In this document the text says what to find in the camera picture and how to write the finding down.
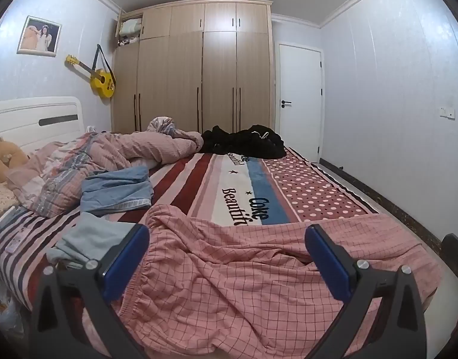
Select plastic bag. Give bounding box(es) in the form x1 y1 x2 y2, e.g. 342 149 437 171
0 277 25 339

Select pink quilt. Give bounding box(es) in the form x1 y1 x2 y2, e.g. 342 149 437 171
6 117 205 217

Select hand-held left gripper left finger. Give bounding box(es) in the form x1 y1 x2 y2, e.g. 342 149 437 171
28 223 150 359

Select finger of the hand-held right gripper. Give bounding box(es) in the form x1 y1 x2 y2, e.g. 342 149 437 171
442 233 458 268

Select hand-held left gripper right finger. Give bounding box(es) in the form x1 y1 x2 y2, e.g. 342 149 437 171
306 224 430 359

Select wooden wardrobe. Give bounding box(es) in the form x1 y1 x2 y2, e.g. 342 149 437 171
112 0 272 135

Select striped printed blanket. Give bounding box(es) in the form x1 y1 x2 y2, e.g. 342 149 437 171
0 146 381 311

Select dark baseboard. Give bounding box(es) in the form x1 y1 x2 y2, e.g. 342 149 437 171
321 159 454 255

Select light blue cloth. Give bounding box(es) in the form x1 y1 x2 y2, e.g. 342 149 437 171
45 212 140 270

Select pink checked pants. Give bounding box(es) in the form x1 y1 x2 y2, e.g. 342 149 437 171
84 204 445 359

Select white bed headboard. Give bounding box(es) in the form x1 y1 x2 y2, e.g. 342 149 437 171
0 96 83 154

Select white door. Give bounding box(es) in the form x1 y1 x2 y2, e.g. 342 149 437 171
277 43 324 163

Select folded bedding in wardrobe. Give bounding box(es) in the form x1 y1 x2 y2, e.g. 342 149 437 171
118 19 143 47

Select tan plush toy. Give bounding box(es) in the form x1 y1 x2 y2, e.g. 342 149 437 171
0 137 30 188

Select cream lace pillow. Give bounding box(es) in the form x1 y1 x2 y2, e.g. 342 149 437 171
0 185 22 225

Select blue denim garment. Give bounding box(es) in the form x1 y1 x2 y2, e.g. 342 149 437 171
80 166 155 215

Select black clothes pile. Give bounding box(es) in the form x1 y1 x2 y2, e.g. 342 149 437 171
199 124 286 159

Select yellow guitar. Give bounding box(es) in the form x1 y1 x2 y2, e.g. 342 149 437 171
65 44 116 99

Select framed wall picture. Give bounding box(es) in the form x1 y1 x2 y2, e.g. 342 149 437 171
16 16 62 57

